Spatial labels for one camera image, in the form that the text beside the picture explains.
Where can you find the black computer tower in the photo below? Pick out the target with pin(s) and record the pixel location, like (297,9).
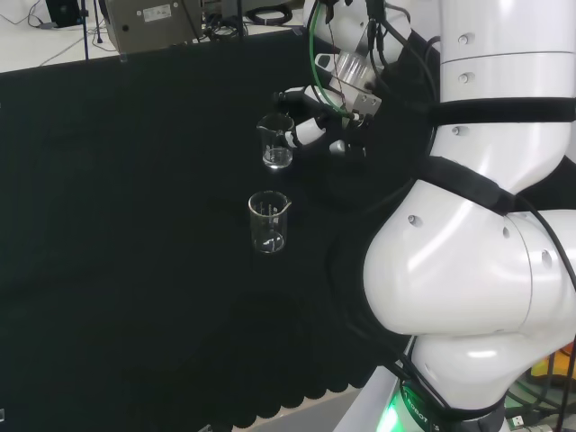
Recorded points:
(60,10)

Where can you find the black bench cloth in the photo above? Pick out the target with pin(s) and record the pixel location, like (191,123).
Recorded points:
(135,225)

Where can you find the clear glass beaker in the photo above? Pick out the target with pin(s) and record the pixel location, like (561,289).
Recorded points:
(268,236)
(276,158)

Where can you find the grey metal box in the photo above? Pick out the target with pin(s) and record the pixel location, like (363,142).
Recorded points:
(153,27)

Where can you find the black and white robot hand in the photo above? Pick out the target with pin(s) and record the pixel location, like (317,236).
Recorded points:
(306,129)

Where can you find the black tripod pole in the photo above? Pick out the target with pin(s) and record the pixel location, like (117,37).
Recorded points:
(84,31)
(241,18)

